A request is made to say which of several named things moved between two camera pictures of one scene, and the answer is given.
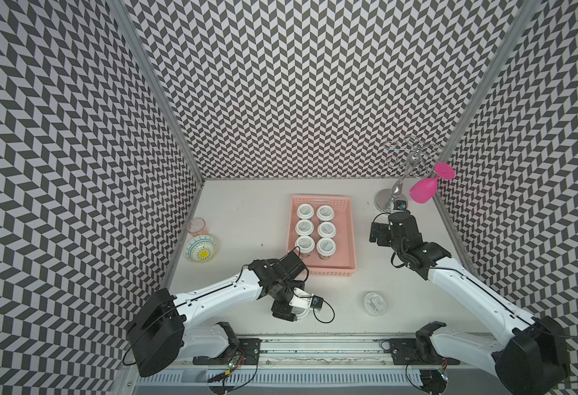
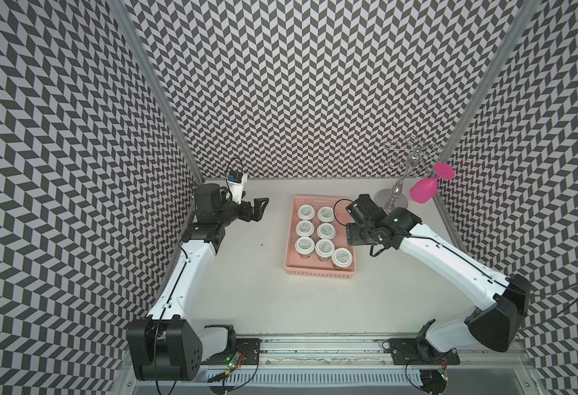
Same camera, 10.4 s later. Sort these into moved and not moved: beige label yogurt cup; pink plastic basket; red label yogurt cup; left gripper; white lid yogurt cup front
Moved: white lid yogurt cup front; left gripper
Not moved: red label yogurt cup; pink plastic basket; beige label yogurt cup
